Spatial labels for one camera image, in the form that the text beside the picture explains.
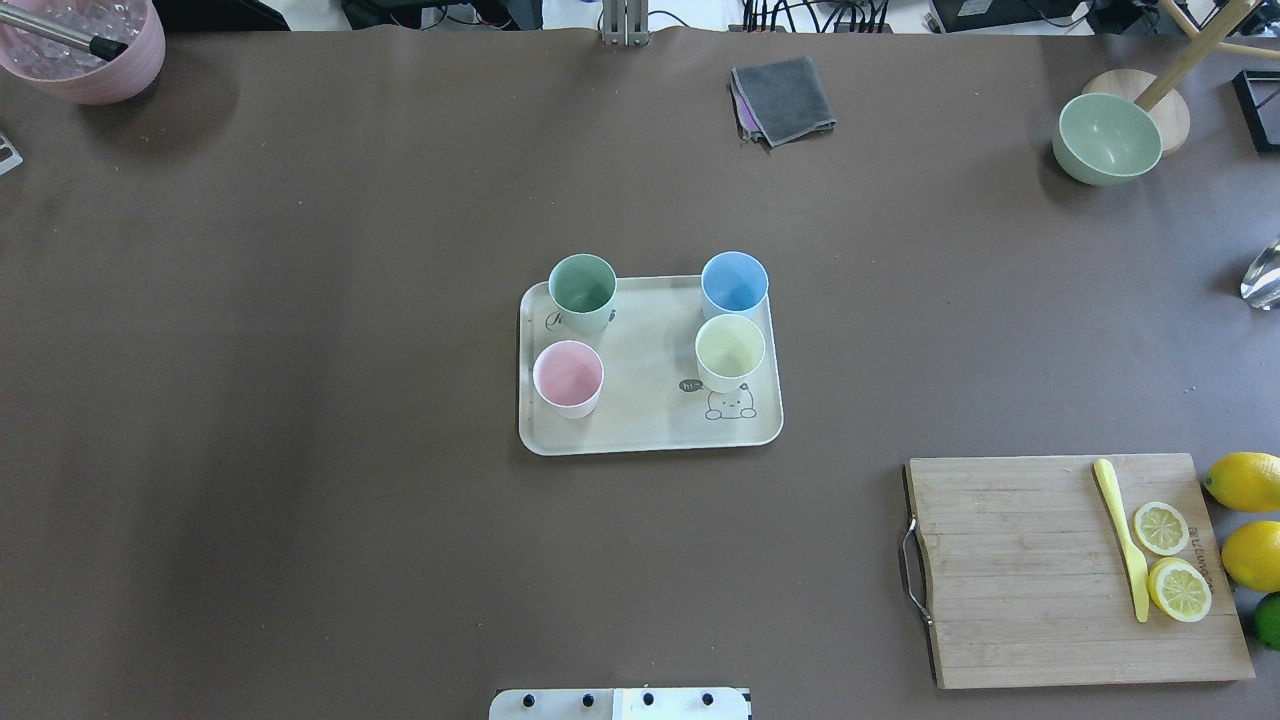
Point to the lemon half slice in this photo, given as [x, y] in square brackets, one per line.
[1178, 589]
[1161, 528]

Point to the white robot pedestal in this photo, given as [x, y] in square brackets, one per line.
[696, 702]

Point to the whole yellow lemon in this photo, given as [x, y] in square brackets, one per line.
[1250, 556]
[1245, 481]

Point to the wooden cutting board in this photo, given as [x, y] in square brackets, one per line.
[1024, 585]

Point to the pink bowl with ice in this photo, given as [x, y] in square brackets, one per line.
[78, 77]

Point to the cream plastic cup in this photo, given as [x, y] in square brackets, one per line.
[729, 349]

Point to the green lime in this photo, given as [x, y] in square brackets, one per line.
[1266, 621]

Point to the wooden mug tree stand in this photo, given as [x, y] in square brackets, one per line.
[1157, 94]

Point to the green ceramic bowl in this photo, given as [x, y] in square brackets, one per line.
[1103, 140]

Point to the metal muddler in bowl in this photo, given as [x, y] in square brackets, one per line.
[102, 47]

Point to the blue plastic cup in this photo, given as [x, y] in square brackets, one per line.
[733, 282]

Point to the grey folded cloth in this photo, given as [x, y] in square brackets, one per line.
[779, 102]

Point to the yellow plastic knife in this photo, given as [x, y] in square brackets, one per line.
[1135, 564]

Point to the green plastic cup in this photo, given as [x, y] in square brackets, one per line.
[583, 287]

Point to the pink plastic cup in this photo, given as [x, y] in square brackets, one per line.
[569, 376]

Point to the metal scoop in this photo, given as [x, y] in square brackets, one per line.
[1260, 283]

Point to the aluminium frame post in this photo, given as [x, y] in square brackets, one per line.
[625, 22]

